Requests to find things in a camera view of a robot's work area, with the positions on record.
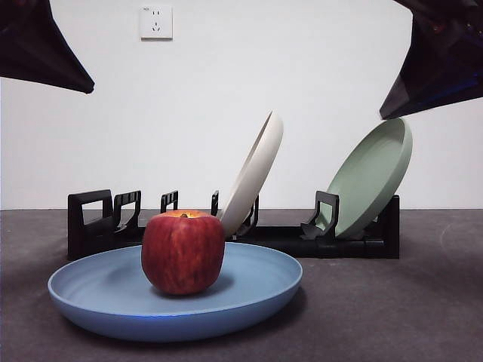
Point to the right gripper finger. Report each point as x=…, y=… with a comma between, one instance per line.
x=453, y=94
x=441, y=53

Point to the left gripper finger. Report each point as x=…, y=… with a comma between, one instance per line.
x=41, y=26
x=34, y=68

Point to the red apple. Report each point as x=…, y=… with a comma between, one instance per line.
x=183, y=256

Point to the blue plate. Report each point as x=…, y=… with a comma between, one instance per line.
x=94, y=301

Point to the green plate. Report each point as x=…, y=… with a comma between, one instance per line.
x=370, y=177

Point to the black plate rack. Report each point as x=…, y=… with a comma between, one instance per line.
x=339, y=249

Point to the white plate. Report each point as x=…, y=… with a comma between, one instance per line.
x=256, y=169

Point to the white wall socket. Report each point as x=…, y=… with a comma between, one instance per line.
x=156, y=22

